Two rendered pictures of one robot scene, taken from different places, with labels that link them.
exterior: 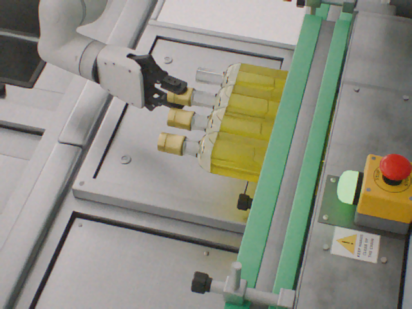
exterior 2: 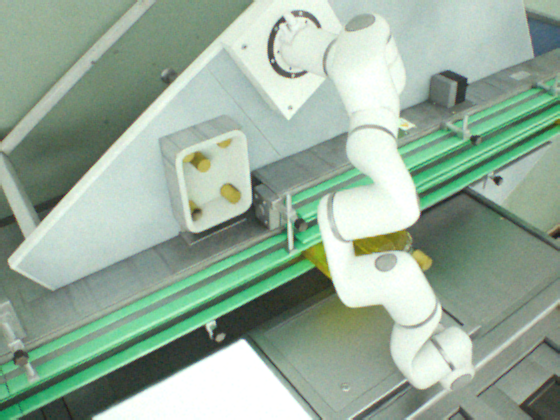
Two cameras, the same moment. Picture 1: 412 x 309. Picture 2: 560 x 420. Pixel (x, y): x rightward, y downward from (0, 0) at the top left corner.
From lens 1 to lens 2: 1.93 m
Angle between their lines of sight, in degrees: 85
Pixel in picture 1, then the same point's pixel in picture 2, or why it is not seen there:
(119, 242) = (462, 299)
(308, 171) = not seen: hidden behind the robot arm
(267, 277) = (444, 137)
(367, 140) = not seen: hidden behind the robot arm
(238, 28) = (265, 379)
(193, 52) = (319, 381)
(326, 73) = (332, 183)
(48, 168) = (489, 350)
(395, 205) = not seen: hidden behind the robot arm
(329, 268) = (420, 123)
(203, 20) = (284, 404)
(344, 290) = (421, 117)
